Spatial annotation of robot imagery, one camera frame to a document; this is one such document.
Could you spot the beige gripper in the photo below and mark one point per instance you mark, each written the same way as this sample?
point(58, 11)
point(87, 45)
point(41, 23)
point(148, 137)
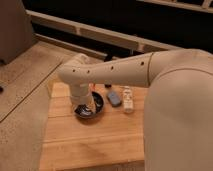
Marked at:
point(82, 99)

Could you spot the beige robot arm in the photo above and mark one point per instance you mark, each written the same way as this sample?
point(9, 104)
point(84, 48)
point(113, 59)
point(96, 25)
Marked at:
point(178, 109)

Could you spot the black ceramic bowl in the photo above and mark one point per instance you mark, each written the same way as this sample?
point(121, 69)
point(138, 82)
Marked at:
point(96, 106)

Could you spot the yellow flat board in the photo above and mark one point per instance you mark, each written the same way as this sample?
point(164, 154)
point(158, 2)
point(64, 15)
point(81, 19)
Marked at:
point(50, 85)

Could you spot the clear plastic bottle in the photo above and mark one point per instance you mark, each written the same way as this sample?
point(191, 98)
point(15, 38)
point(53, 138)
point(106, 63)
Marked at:
point(128, 104)

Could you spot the wooden table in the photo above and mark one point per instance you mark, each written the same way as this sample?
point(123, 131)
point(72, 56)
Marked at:
point(113, 137)

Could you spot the grey cabinet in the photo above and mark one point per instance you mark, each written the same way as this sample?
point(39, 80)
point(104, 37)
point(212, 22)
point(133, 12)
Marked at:
point(16, 31)

